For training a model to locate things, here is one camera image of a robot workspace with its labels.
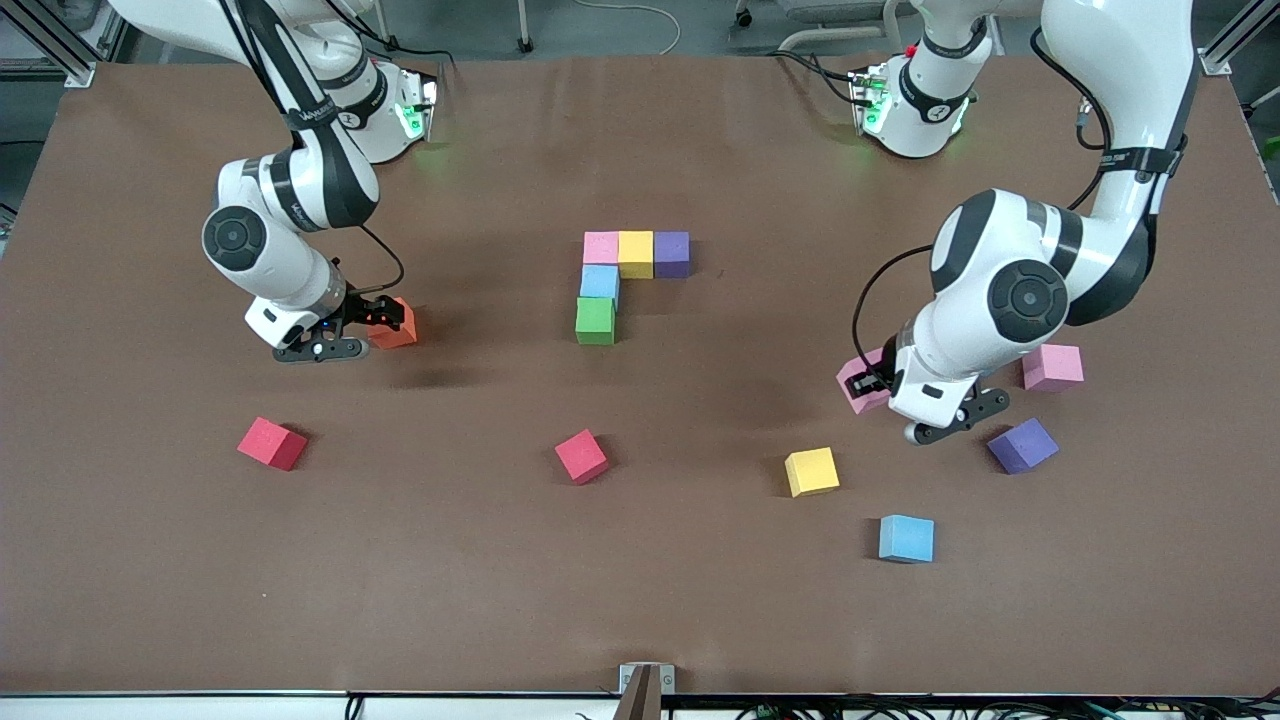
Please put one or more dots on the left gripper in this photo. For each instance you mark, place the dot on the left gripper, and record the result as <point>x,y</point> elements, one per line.
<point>884,381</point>

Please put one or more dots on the red foam cube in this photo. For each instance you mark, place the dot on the red foam cube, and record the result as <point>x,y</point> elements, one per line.
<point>581,456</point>
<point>270,442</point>

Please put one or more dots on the yellow foam cube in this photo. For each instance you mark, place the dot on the yellow foam cube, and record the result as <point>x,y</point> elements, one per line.
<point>636,253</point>
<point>811,471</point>

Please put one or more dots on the orange foam cube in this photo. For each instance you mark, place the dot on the orange foam cube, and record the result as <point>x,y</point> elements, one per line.
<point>405,335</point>

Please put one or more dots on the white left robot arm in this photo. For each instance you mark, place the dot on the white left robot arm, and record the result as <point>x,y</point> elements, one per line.
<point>960,320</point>

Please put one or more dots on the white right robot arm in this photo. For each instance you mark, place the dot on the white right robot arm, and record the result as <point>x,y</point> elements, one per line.
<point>280,260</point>

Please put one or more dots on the purple foam cube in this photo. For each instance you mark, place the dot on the purple foam cube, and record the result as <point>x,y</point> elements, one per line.
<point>671,255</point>
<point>1022,445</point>

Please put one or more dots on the blue foam cube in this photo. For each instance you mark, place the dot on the blue foam cube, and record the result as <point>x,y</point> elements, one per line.
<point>599,283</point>
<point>906,538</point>

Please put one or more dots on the aluminium frame post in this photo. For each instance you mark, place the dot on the aluminium frame post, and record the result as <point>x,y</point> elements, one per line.
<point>72,68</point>
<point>1215,62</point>

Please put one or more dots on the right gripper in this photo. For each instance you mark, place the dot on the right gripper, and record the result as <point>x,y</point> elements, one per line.
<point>361,309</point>

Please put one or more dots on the white table edge rail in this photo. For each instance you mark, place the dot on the white table edge rail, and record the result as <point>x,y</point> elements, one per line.
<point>200,708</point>

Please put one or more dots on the white tubular stand legs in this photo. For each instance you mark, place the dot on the white tubular stand legs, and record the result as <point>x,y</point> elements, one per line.
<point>890,20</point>

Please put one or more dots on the green foam cube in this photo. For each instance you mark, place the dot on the green foam cube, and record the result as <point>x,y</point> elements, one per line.
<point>595,320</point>

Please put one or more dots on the metal table edge bracket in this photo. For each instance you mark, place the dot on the metal table edge bracket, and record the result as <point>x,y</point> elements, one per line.
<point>665,678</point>

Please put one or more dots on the pink foam cube with slit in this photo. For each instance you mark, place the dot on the pink foam cube with slit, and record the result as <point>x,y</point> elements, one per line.
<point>855,362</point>

